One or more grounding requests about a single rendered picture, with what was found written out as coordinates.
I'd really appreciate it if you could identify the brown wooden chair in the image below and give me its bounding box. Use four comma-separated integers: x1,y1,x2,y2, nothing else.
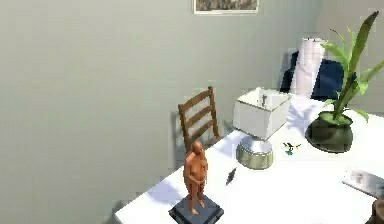
177,86,222,154

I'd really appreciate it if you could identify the orange human figure statue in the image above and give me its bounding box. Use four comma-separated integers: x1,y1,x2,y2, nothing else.
168,140,225,224

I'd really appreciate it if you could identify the white table lamp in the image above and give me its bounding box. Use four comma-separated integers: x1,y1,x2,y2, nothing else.
232,86,293,170

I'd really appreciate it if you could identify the white table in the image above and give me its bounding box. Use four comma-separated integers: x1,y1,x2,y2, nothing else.
114,95,384,224

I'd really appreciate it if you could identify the dark blue armchair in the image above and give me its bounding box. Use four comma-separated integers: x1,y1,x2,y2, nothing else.
279,50,357,102

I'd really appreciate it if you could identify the green house plant in pot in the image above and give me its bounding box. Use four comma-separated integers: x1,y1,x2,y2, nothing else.
304,10,384,154

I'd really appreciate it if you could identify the grey flat book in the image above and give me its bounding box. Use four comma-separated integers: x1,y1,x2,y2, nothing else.
342,168,384,200

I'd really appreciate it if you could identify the brown round object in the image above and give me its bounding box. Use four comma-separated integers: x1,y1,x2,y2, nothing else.
370,197,384,224

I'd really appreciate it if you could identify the framed wall picture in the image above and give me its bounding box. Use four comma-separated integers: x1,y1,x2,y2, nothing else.
193,0,260,15

